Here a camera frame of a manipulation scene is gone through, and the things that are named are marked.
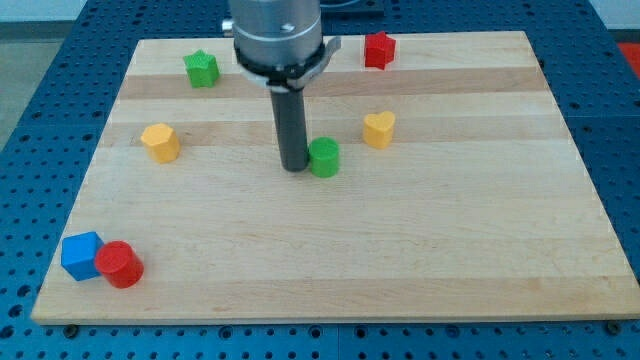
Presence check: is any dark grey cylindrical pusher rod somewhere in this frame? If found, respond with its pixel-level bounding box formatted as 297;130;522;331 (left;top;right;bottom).
270;90;308;172

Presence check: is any black and white clamp ring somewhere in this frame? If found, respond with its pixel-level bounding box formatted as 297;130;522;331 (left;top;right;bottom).
234;36;341;93

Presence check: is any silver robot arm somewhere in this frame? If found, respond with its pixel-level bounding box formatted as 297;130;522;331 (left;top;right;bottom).
229;0;341;172

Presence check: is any yellow hexagon block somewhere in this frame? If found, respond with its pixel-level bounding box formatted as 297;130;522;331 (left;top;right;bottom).
140;123;181;164

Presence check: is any green cylinder block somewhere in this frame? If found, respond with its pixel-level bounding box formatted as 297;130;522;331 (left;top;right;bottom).
308;137;340;178

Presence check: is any green star block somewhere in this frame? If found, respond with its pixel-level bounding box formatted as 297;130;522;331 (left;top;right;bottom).
183;49;220;88

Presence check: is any yellow heart block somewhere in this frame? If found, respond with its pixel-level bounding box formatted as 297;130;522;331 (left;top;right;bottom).
362;111;396;149

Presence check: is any red star block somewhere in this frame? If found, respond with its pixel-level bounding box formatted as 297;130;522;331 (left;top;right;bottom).
364;31;396;70

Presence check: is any wooden board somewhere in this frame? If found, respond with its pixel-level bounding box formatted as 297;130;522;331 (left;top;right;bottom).
31;31;639;325

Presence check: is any red cylinder block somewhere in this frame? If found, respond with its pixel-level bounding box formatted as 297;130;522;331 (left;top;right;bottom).
94;240;144;289

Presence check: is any blue cube block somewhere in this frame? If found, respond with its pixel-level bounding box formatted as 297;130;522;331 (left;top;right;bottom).
61;231;104;281

